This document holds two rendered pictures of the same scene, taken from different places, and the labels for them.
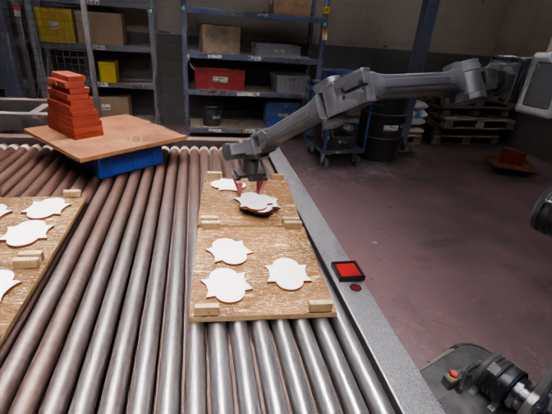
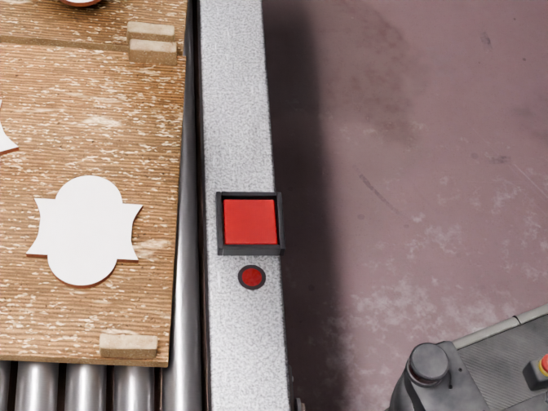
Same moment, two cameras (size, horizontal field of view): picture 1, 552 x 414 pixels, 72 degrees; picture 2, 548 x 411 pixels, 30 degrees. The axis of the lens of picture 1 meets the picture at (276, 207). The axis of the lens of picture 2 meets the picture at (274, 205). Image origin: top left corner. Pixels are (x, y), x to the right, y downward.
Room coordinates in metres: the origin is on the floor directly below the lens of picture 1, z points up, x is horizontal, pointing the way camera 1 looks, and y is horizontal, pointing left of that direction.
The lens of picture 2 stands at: (0.29, -0.24, 1.92)
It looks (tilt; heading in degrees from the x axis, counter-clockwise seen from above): 58 degrees down; 359
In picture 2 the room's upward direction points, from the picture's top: 12 degrees clockwise
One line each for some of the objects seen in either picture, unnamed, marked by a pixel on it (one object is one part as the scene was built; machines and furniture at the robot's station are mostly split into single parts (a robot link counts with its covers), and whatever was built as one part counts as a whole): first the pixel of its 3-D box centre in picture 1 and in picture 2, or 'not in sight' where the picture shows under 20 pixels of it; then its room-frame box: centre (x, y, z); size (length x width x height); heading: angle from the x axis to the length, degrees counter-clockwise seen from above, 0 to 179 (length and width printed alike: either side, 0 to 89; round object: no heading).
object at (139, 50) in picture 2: (292, 224); (152, 51); (1.09, -0.06, 0.95); 0.06 x 0.02 x 0.03; 100
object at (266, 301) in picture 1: (257, 265); (22, 188); (0.88, 0.04, 0.93); 0.41 x 0.35 x 0.02; 10
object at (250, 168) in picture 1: (250, 166); not in sight; (1.24, 0.10, 1.09); 0.10 x 0.07 x 0.07; 115
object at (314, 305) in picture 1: (320, 305); (128, 346); (0.71, -0.13, 0.95); 0.06 x 0.02 x 0.03; 100
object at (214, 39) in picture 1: (218, 39); not in sight; (5.39, 0.93, 1.26); 0.49 x 0.38 x 0.34; 110
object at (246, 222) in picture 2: (347, 271); (249, 223); (0.89, -0.22, 0.92); 0.06 x 0.06 x 0.01; 13
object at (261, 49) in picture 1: (275, 50); not in sight; (5.51, 0.18, 1.16); 0.60 x 0.40 x 0.15; 106
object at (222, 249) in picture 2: (347, 270); (249, 223); (0.89, -0.22, 0.92); 0.08 x 0.08 x 0.02; 13
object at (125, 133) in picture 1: (108, 134); not in sight; (1.65, 0.79, 1.03); 0.50 x 0.50 x 0.02; 53
